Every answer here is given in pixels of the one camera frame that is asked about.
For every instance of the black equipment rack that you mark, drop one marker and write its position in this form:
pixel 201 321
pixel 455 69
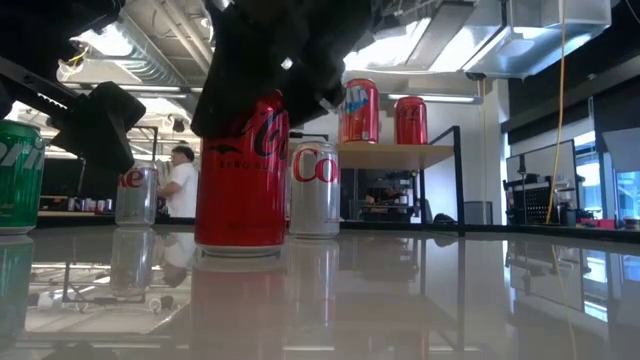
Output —
pixel 385 200

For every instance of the white board panel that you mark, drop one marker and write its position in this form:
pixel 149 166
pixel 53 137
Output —
pixel 545 160

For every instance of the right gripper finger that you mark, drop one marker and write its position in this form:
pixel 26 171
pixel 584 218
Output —
pixel 315 92
pixel 225 95

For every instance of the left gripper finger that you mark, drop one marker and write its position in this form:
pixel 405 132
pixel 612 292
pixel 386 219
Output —
pixel 100 130

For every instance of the red Fanta can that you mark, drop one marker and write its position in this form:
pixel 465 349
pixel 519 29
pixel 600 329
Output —
pixel 360 112

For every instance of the silver Diet Coke can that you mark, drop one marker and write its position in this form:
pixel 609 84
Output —
pixel 136 200
pixel 316 200

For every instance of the grey bin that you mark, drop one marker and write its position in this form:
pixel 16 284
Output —
pixel 477 212

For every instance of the black pegboard cart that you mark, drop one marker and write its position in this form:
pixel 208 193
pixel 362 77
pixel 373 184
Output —
pixel 537 205

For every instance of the red Coca-Cola can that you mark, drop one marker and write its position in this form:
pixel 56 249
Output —
pixel 411 122

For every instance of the silver ventilation duct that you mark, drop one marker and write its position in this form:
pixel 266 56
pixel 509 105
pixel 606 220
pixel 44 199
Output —
pixel 525 45

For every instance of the red box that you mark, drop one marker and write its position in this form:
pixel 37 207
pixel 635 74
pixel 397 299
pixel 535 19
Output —
pixel 597 223

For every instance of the red Coke Zero can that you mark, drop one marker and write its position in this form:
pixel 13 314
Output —
pixel 242 195

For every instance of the person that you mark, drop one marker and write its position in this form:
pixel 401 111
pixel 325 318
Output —
pixel 184 192

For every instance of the wooden shelf with black frame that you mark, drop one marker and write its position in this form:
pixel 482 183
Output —
pixel 395 156

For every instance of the long ceiling light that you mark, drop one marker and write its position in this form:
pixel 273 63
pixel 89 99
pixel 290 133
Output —
pixel 435 98

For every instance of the green Sprite can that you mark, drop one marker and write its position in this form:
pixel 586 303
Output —
pixel 20 180

